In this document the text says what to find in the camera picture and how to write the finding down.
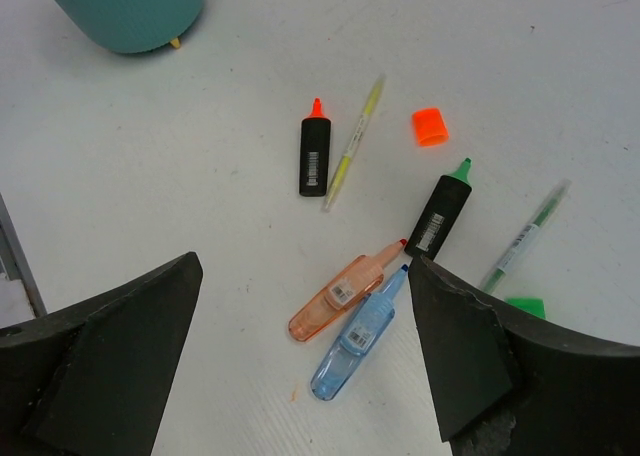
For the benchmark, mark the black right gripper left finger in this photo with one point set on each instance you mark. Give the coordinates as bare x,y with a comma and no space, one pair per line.
94,378

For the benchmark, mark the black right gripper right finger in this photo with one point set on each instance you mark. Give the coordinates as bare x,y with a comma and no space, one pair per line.
505,382

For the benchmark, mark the blue transparent highlighter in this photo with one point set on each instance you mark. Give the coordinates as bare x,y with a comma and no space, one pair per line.
359,335

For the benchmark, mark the orange transparent highlighter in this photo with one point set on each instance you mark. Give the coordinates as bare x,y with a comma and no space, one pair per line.
344,291

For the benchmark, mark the black highlighter orange cap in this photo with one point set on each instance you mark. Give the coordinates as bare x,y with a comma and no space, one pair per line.
315,141

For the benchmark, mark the green translucent cap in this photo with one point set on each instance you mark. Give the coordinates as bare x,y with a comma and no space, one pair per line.
530,305

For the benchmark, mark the clear green gel pen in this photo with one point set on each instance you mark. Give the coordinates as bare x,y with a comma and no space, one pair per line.
517,249

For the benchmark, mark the black highlighter green cap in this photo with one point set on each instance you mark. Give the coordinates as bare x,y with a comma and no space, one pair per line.
440,213

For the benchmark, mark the orange translucent cap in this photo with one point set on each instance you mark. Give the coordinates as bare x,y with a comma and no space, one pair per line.
429,127

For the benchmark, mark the clear yellow gel pen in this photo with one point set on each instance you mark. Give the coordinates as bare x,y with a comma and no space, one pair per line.
348,155

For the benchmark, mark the teal round divided organizer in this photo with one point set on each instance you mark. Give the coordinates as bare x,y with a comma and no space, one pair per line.
132,26

